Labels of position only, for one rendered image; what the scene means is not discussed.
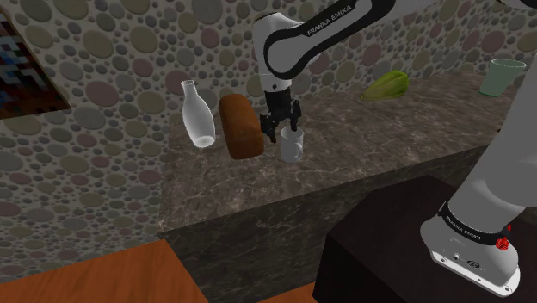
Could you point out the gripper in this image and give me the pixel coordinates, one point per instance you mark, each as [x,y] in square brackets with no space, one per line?
[278,103]

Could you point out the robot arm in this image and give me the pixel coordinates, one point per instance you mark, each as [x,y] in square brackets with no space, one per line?
[289,46]

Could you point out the white mug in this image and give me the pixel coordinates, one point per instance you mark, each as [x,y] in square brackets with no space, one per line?
[290,146]

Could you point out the brown bread loaf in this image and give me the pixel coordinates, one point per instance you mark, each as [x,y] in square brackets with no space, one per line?
[242,126]

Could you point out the clear glass bottle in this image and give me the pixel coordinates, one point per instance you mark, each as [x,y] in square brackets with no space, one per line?
[197,115]

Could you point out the green oblong fruit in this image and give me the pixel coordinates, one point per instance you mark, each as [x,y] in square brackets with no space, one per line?
[388,86]

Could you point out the dark robot stand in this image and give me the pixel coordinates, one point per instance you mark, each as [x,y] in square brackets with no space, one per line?
[377,247]

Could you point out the pale green cup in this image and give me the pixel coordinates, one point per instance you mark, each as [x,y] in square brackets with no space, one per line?
[499,77]

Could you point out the dark pixelated wall picture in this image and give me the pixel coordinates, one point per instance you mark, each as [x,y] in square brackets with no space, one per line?
[23,79]

